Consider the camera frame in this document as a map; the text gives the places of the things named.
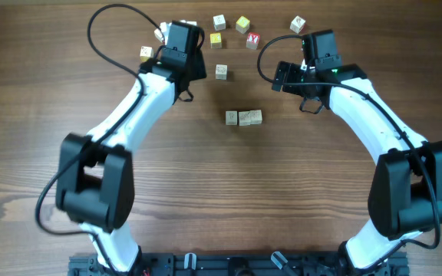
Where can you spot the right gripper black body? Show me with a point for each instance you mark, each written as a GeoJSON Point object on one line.
{"type": "Point", "coordinates": [308, 72]}

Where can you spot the white block red U side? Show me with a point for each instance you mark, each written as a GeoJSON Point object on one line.
{"type": "Point", "coordinates": [255, 117]}

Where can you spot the white block with figure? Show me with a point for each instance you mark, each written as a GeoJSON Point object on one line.
{"type": "Point", "coordinates": [231, 117]}

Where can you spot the white block with 9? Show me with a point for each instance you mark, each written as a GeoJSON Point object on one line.
{"type": "Point", "coordinates": [244, 118]}

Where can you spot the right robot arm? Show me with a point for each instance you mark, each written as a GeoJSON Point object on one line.
{"type": "Point", "coordinates": [405, 200]}

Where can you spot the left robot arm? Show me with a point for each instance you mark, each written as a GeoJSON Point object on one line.
{"type": "Point", "coordinates": [95, 184]}

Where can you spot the white block red M side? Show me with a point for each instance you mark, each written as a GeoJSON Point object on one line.
{"type": "Point", "coordinates": [221, 72]}

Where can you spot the yellow K block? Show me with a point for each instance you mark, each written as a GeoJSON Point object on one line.
{"type": "Point", "coordinates": [216, 41]}

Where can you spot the block with K and 6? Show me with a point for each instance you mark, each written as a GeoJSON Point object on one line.
{"type": "Point", "coordinates": [297, 24]}

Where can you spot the white block yellow side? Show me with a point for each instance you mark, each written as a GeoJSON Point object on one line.
{"type": "Point", "coordinates": [146, 53]}

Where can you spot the white block blue P side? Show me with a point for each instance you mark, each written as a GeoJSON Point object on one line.
{"type": "Point", "coordinates": [219, 22]}

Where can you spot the red X block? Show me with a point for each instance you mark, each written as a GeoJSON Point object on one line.
{"type": "Point", "coordinates": [252, 41]}

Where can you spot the yellow top block far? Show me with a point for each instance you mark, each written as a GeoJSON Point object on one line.
{"type": "Point", "coordinates": [242, 24]}

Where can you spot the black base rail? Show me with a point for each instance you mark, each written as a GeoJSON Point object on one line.
{"type": "Point", "coordinates": [163, 264]}

